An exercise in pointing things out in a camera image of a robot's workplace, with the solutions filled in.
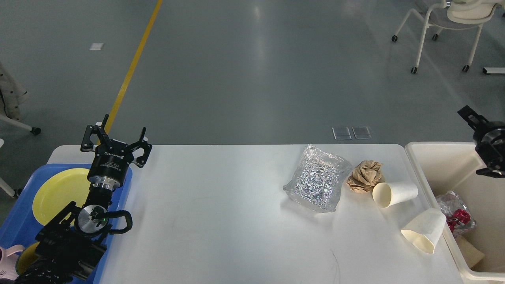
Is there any pink mug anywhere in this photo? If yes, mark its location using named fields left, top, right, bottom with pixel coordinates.
left=0, top=245, right=25, bottom=280

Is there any white paper cup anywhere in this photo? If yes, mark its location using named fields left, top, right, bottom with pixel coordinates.
left=400, top=208, right=447, bottom=254
left=372, top=182, right=418, bottom=208

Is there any blue plastic tray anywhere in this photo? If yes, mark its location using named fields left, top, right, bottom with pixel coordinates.
left=0, top=164, right=133, bottom=284

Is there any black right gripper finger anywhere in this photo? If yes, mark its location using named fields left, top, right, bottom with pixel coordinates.
left=458, top=105, right=489, bottom=131
left=476, top=167, right=505, bottom=178

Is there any red foil snack wrapper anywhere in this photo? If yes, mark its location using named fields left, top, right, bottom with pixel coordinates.
left=435, top=191, right=477, bottom=238

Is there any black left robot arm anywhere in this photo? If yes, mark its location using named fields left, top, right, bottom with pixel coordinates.
left=14, top=114, right=153, bottom=284

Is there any teal green mug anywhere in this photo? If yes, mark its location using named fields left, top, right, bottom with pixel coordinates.
left=15, top=241, right=40, bottom=275

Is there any yellow plastic plate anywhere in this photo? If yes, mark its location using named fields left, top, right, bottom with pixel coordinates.
left=32, top=168, right=90, bottom=225

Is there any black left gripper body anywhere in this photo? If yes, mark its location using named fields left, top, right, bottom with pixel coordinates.
left=87, top=149, right=133, bottom=191

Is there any crumpled brown paper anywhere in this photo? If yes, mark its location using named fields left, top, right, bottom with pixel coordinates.
left=346, top=160, right=385, bottom=194

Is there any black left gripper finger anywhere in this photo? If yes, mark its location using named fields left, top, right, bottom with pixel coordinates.
left=120, top=127, right=153, bottom=167
left=81, top=114, right=123, bottom=152

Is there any brown paper bag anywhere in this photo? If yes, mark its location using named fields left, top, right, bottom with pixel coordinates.
left=456, top=235, right=485, bottom=268

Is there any white chair leg with caster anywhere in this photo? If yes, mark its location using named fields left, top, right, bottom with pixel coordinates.
left=0, top=115, right=41, bottom=135

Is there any beige plastic bin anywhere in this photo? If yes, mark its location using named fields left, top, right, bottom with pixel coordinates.
left=405, top=142, right=505, bottom=283

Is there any white bar on floor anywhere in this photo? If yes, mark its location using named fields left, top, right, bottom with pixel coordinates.
left=482, top=67, right=505, bottom=75

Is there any white polka-dot cloth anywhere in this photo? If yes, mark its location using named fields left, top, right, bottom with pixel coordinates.
left=0, top=64, right=30, bottom=121

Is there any aluminium foil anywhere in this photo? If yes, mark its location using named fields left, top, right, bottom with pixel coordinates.
left=283, top=144, right=353, bottom=213

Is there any white rolling chair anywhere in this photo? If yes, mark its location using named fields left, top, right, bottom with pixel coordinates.
left=391, top=0, right=504, bottom=74

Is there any metal floor socket plate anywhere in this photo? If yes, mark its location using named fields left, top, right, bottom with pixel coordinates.
left=332, top=127, right=372, bottom=140

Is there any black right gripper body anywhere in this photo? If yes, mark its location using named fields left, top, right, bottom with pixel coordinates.
left=473, top=125, right=505, bottom=170

